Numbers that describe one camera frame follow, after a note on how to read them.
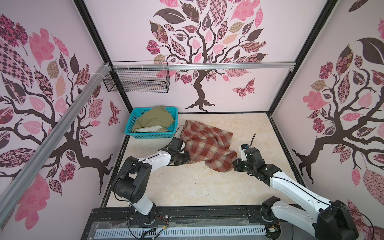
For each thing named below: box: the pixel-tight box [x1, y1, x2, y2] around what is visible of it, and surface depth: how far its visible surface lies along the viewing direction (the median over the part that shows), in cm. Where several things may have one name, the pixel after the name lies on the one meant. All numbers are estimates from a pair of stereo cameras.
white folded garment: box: [133, 125, 169, 133], surface depth 105 cm
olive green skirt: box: [132, 105, 175, 133], surface depth 112 cm
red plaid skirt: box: [180, 120, 238, 173], surface depth 98 cm
